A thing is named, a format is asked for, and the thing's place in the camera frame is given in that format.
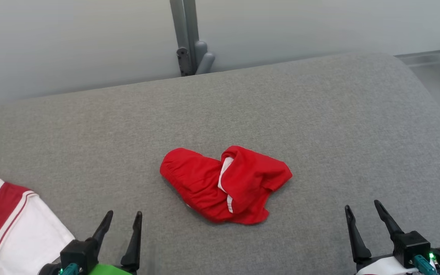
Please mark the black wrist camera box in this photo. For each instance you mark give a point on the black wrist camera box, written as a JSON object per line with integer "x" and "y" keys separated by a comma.
{"x": 411, "y": 246}
{"x": 78, "y": 254}

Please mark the red shorts with white trim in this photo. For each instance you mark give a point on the red shorts with white trim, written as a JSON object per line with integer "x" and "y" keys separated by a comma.
{"x": 197, "y": 179}

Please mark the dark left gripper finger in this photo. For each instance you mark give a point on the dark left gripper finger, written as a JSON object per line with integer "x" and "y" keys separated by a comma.
{"x": 105, "y": 226}
{"x": 134, "y": 248}

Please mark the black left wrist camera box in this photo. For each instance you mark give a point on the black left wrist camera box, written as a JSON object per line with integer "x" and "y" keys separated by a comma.
{"x": 78, "y": 254}

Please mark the grey metal post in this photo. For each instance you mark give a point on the grey metal post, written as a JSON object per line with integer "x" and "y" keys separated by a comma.
{"x": 185, "y": 23}

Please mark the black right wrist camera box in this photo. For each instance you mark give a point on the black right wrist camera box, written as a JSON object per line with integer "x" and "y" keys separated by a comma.
{"x": 411, "y": 246}

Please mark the grey metal floor rail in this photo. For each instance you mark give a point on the grey metal floor rail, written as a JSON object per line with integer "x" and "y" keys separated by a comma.
{"x": 422, "y": 58}

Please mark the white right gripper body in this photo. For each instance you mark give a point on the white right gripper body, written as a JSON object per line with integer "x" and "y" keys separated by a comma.
{"x": 380, "y": 267}

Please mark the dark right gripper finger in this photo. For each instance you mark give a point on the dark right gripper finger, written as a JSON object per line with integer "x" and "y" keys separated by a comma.
{"x": 390, "y": 223}
{"x": 357, "y": 244}

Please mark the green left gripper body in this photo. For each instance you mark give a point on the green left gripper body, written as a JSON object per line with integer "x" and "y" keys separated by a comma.
{"x": 105, "y": 270}

